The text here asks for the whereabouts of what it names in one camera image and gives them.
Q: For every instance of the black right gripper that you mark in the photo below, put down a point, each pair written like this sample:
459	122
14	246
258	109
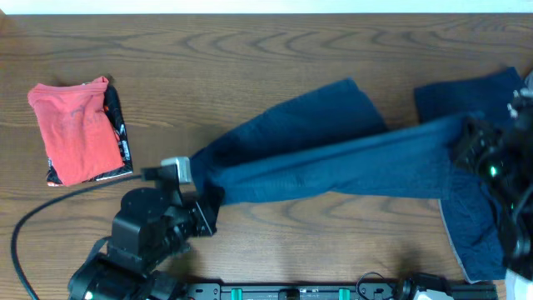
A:
476	136

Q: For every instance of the dark blue clothes pile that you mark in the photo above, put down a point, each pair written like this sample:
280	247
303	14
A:
487	209

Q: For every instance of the dark blue denim shorts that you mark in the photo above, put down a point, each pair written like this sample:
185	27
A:
329	140

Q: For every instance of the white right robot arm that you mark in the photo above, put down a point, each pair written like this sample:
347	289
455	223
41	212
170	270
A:
512	205

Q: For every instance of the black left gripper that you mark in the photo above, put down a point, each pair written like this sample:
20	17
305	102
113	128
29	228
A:
204	213

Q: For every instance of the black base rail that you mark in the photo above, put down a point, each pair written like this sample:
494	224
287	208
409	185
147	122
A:
371	286

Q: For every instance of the folded black patterned garment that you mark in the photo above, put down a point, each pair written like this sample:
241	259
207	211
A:
113	111

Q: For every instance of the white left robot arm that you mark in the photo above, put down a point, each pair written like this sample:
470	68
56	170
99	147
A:
153	224

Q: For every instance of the folded red t-shirt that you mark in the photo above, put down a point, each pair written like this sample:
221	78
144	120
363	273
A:
78	136

